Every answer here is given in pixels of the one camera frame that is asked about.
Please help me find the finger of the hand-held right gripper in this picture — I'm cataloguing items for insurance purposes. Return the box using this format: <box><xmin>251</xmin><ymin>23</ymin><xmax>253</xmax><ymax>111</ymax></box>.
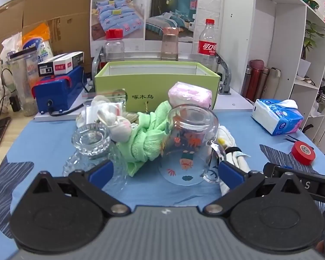
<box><xmin>263</xmin><ymin>162</ymin><xmax>325</xmax><ymax>204</ymax></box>

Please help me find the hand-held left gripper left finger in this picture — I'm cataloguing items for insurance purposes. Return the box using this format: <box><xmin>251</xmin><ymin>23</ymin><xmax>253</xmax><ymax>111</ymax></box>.
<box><xmin>30</xmin><ymin>160</ymin><xmax>132</xmax><ymax>217</ymax></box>

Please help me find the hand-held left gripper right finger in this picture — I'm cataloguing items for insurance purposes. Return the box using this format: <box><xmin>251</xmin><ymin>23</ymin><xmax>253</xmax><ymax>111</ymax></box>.
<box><xmin>203</xmin><ymin>160</ymin><xmax>304</xmax><ymax>218</ymax></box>

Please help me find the white cloth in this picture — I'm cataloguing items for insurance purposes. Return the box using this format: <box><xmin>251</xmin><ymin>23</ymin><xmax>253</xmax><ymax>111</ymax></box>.
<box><xmin>211</xmin><ymin>125</ymin><xmax>251</xmax><ymax>195</ymax></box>

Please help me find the green towel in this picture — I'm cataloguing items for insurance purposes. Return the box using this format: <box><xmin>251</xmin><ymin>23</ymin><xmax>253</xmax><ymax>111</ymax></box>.
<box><xmin>116</xmin><ymin>100</ymin><xmax>176</xmax><ymax>176</ymax></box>

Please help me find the zip bag of cotton swabs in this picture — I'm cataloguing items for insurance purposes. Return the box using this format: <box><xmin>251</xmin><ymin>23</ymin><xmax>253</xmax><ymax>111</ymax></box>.
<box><xmin>76</xmin><ymin>89</ymin><xmax>126</xmax><ymax>128</ymax></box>

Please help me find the green cardboard box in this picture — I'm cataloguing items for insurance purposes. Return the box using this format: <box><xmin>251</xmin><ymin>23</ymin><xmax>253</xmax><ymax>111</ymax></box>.
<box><xmin>94</xmin><ymin>61</ymin><xmax>221</xmax><ymax>114</ymax></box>

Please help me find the pink tissue packet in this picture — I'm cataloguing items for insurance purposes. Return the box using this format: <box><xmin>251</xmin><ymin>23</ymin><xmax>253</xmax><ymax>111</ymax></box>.
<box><xmin>168</xmin><ymin>82</ymin><xmax>212</xmax><ymax>109</ymax></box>

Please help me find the red tape roll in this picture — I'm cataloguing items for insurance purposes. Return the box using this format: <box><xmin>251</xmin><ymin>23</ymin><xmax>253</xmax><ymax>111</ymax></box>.
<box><xmin>291</xmin><ymin>141</ymin><xmax>315</xmax><ymax>166</ymax></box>

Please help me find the white pink plush toy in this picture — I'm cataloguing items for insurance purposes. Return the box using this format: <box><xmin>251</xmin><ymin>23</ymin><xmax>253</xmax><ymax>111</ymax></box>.
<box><xmin>97</xmin><ymin>106</ymin><xmax>132</xmax><ymax>141</ymax></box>

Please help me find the printed glass mug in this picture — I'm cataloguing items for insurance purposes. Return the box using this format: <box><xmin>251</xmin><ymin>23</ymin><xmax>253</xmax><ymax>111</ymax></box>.
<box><xmin>158</xmin><ymin>103</ymin><xmax>228</xmax><ymax>186</ymax></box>

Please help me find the blue printed tablecloth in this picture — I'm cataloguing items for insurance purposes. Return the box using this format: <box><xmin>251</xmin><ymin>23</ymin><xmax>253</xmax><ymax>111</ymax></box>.
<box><xmin>0</xmin><ymin>108</ymin><xmax>325</xmax><ymax>236</ymax></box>

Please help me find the blue tissue pack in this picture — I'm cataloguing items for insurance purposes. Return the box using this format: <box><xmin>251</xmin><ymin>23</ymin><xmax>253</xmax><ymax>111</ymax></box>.
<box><xmin>251</xmin><ymin>99</ymin><xmax>304</xmax><ymax>136</ymax></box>

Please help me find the blue machine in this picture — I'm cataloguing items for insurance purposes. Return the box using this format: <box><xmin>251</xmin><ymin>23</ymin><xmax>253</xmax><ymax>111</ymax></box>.
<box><xmin>32</xmin><ymin>65</ymin><xmax>86</xmax><ymax>115</ymax></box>

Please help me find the red thermos flask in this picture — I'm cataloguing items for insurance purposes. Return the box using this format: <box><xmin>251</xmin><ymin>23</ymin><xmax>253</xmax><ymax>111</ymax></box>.
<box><xmin>245</xmin><ymin>60</ymin><xmax>264</xmax><ymax>102</ymax></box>

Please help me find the beige thermos flask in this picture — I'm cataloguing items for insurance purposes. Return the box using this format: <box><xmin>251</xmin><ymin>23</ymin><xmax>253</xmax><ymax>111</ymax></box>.
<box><xmin>260</xmin><ymin>67</ymin><xmax>271</xmax><ymax>101</ymax></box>

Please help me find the cream thermos flask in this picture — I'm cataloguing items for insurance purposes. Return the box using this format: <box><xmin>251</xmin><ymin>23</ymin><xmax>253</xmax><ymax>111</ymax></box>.
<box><xmin>267</xmin><ymin>68</ymin><xmax>281</xmax><ymax>99</ymax></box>

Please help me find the black power adapter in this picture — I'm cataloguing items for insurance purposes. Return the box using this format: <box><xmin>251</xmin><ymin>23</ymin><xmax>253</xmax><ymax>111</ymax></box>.
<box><xmin>9</xmin><ymin>96</ymin><xmax>21</xmax><ymax>112</ymax></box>

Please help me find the black white red carton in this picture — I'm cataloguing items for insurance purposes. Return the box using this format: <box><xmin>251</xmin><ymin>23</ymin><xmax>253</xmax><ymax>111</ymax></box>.
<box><xmin>37</xmin><ymin>51</ymin><xmax>84</xmax><ymax>77</ymax></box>

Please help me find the tall clear plastic container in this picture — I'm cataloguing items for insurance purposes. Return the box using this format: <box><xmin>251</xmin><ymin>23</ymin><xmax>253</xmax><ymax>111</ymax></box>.
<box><xmin>9</xmin><ymin>47</ymin><xmax>40</xmax><ymax>117</ymax></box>

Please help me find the plastic jar red lid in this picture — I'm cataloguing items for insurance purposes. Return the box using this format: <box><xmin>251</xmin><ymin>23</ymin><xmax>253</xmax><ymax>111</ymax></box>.
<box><xmin>104</xmin><ymin>29</ymin><xmax>125</xmax><ymax>62</ymax></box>

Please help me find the red label soda bottle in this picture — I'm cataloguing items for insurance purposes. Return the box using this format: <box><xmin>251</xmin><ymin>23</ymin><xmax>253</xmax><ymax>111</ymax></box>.
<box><xmin>198</xmin><ymin>19</ymin><xmax>218</xmax><ymax>68</ymax></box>

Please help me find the glass jar pink lid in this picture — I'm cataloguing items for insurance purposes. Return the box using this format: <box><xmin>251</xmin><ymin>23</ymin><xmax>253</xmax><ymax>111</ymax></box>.
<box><xmin>161</xmin><ymin>27</ymin><xmax>179</xmax><ymax>61</ymax></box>

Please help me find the orange blue wipes packet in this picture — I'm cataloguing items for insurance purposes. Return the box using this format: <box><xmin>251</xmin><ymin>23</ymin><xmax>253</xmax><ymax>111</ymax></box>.
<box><xmin>22</xmin><ymin>23</ymin><xmax>54</xmax><ymax>59</ymax></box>

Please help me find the white shelf unit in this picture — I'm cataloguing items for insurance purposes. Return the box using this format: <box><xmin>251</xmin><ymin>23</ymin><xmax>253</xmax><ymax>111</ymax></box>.
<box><xmin>219</xmin><ymin>0</ymin><xmax>325</xmax><ymax>166</ymax></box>

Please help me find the green potted plant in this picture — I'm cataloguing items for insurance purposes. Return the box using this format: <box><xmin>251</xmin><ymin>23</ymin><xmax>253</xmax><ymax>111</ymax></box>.
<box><xmin>301</xmin><ymin>20</ymin><xmax>325</xmax><ymax>60</ymax></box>

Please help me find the white plastic bag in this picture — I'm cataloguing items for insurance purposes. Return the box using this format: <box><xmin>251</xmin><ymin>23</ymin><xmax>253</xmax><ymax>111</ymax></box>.
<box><xmin>0</xmin><ymin>32</ymin><xmax>23</xmax><ymax>68</ymax></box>

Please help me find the brown cardboard box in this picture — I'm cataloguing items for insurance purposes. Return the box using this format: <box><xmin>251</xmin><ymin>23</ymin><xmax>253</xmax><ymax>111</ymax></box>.
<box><xmin>0</xmin><ymin>0</ymin><xmax>94</xmax><ymax>65</ymax></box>

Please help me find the green bowl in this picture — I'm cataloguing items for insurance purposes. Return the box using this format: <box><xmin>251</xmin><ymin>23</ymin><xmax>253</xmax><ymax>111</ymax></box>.
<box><xmin>296</xmin><ymin>0</ymin><xmax>320</xmax><ymax>11</ymax></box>

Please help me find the grey metal bracket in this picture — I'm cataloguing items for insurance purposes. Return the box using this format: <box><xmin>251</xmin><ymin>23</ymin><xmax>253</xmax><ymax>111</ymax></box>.
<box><xmin>91</xmin><ymin>50</ymin><xmax>105</xmax><ymax>87</ymax></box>
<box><xmin>215</xmin><ymin>53</ymin><xmax>232</xmax><ymax>95</ymax></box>

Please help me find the wall poster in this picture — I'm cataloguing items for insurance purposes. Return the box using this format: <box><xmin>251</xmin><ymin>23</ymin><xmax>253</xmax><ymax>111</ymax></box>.
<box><xmin>90</xmin><ymin>0</ymin><xmax>199</xmax><ymax>57</ymax></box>

